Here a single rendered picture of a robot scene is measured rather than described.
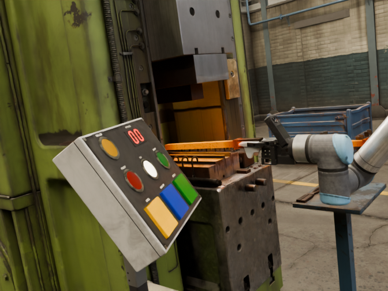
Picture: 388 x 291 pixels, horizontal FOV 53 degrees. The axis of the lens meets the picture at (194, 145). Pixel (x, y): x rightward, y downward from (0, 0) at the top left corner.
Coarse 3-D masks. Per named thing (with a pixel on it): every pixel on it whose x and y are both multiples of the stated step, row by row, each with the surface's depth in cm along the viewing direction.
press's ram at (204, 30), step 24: (144, 0) 130; (168, 0) 124; (192, 0) 128; (216, 0) 139; (168, 24) 126; (192, 24) 128; (216, 24) 139; (168, 48) 128; (192, 48) 128; (216, 48) 139
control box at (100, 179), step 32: (128, 128) 94; (64, 160) 75; (96, 160) 74; (128, 160) 84; (96, 192) 75; (128, 192) 76; (160, 192) 87; (128, 224) 75; (128, 256) 76; (160, 256) 75
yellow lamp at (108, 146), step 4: (104, 140) 80; (108, 140) 82; (104, 144) 79; (108, 144) 80; (112, 144) 82; (108, 148) 79; (112, 148) 81; (108, 152) 79; (112, 152) 80; (116, 152) 81
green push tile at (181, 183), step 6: (180, 174) 102; (174, 180) 96; (180, 180) 99; (186, 180) 103; (180, 186) 97; (186, 186) 100; (180, 192) 96; (186, 192) 98; (192, 192) 101; (186, 198) 96; (192, 198) 99
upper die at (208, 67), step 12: (168, 60) 135; (180, 60) 132; (192, 60) 129; (204, 60) 133; (216, 60) 139; (156, 72) 140; (168, 72) 137; (180, 72) 133; (192, 72) 130; (204, 72) 133; (216, 72) 138; (228, 72) 145; (156, 84) 141; (168, 84) 138; (180, 84) 134
